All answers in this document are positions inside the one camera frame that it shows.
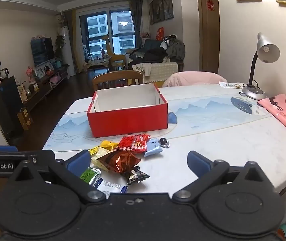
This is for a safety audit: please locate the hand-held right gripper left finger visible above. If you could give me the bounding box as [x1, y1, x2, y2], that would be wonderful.
[8, 150, 106, 205]

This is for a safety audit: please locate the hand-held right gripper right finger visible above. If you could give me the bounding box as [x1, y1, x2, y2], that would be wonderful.
[172, 151, 275, 204]

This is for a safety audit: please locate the green snack packet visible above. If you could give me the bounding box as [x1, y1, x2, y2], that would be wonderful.
[80, 167, 101, 185]

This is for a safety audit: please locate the yellow cartoon pouch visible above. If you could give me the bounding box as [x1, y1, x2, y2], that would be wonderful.
[88, 147, 113, 172]

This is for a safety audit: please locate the yellow foil snack packet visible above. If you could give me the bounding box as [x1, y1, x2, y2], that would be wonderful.
[100, 140, 119, 151]

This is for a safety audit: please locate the white and blue snack packet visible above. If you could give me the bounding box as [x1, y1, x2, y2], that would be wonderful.
[93, 178, 129, 197]

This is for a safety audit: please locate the copper foil snack packet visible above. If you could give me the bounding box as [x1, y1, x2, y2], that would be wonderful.
[97, 151, 142, 173]

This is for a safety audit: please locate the light blue snack packet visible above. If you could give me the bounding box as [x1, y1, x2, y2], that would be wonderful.
[144, 138, 164, 157]

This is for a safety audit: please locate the red snack packet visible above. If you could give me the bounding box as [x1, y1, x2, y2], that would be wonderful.
[113, 134, 151, 154]

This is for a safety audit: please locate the black snack packet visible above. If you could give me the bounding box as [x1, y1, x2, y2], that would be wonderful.
[120, 166, 150, 185]

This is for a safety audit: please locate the red cardboard box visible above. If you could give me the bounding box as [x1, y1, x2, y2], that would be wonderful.
[86, 83, 168, 138]

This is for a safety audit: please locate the tall black cabinet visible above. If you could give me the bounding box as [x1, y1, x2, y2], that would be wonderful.
[0, 66, 24, 145]

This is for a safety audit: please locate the blue mountain print table runner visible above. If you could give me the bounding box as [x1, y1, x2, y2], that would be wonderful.
[44, 93, 275, 153]

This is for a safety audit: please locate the small blue plastic piece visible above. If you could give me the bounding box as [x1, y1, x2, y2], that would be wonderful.
[167, 111, 178, 124]

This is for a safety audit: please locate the dark television cabinet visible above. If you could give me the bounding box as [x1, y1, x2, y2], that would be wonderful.
[23, 66, 68, 111]

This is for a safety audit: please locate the white printed leaflet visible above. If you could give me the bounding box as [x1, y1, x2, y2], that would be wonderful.
[219, 81, 245, 89]

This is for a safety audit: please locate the pink cushion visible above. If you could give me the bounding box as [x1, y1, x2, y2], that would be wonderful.
[162, 71, 228, 88]

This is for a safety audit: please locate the grey desk lamp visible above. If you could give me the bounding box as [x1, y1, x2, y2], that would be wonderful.
[239, 32, 281, 100]

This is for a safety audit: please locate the wooden chair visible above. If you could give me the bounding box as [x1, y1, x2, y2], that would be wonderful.
[92, 70, 144, 92]

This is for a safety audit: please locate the pink printed bag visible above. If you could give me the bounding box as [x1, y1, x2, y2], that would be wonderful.
[257, 94, 286, 136]

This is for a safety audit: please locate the sofa with cream cover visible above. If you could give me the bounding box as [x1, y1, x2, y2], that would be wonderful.
[128, 39, 185, 87]

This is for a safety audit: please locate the wooden coffee table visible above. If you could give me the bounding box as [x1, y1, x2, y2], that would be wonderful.
[83, 58, 109, 73]

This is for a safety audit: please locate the flat screen television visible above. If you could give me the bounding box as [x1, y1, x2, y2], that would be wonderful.
[31, 37, 54, 67]

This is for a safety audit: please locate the yellow armchair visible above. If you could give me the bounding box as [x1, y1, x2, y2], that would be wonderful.
[101, 35, 127, 71]

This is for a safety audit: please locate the white standing air conditioner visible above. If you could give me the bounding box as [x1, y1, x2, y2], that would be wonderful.
[59, 26, 74, 77]

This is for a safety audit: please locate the green house plant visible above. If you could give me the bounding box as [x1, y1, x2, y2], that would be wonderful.
[55, 35, 66, 58]

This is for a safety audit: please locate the pile of dark clothes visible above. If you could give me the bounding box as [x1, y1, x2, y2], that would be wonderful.
[129, 35, 186, 64]

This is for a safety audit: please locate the beige curtain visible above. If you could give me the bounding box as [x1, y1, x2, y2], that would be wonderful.
[65, 10, 82, 76]

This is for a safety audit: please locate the brown wooden door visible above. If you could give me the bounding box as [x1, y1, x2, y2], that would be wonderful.
[198, 0, 220, 74]

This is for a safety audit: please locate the large window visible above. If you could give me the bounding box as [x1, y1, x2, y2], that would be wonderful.
[80, 9, 136, 56]

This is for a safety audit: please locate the red gift bag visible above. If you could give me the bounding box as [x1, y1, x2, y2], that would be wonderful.
[155, 27, 165, 41]

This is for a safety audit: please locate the grey curtain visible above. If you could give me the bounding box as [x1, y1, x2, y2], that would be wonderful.
[129, 0, 143, 49]

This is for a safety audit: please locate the dark framed wall picture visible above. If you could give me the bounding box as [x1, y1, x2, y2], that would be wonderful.
[153, 0, 164, 23]
[162, 0, 174, 20]
[149, 0, 155, 25]

